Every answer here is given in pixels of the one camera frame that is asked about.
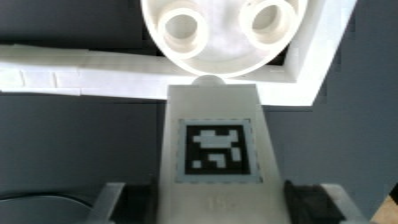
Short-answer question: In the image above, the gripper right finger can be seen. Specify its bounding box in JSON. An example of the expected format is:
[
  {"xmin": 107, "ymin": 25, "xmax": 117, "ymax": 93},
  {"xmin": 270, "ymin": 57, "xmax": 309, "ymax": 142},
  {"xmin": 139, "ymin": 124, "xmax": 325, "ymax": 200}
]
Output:
[{"xmin": 283, "ymin": 181, "xmax": 370, "ymax": 224}]

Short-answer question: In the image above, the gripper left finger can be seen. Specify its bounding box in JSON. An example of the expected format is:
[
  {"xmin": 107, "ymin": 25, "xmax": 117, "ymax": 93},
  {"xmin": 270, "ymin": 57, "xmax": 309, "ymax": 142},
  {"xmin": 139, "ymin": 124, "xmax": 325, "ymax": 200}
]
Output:
[{"xmin": 84, "ymin": 182, "xmax": 158, "ymax": 224}]

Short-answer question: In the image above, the white stool leg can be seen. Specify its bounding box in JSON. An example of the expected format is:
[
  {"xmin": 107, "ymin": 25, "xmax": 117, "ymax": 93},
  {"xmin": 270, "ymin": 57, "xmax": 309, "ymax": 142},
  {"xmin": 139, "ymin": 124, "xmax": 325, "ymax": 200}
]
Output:
[{"xmin": 156, "ymin": 75, "xmax": 290, "ymax": 224}]

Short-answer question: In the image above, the white L-shaped fence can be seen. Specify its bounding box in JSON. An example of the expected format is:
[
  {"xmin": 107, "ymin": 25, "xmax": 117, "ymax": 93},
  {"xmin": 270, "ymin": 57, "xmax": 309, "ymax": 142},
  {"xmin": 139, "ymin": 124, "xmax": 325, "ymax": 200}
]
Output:
[{"xmin": 0, "ymin": 0, "xmax": 357, "ymax": 106}]

